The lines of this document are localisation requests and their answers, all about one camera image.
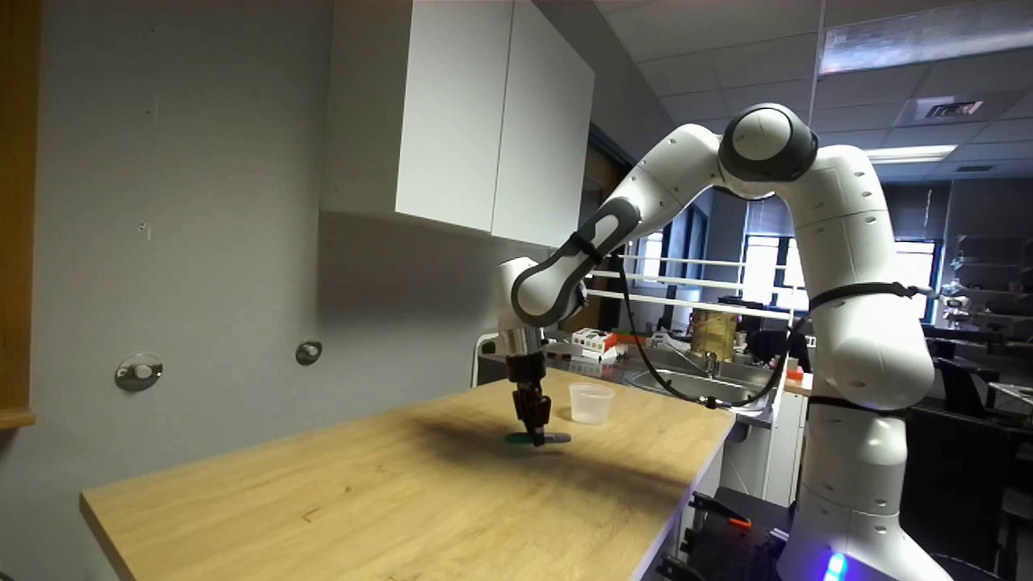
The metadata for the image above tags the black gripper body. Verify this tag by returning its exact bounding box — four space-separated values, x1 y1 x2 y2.
507 355 553 433

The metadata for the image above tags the grey wall outlet knob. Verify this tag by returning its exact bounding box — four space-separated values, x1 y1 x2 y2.
112 355 166 394

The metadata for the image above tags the small grey wall knob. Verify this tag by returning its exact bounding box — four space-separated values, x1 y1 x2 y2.
293 339 324 364

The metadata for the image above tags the clear plastic cup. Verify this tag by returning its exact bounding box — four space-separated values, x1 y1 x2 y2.
567 385 612 423

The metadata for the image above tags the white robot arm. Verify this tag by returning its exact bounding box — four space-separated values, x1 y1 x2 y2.
496 102 951 581

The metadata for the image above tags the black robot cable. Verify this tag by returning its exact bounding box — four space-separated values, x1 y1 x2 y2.
612 261 931 412

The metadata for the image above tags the white wall cabinet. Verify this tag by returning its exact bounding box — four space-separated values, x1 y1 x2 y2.
324 0 595 246

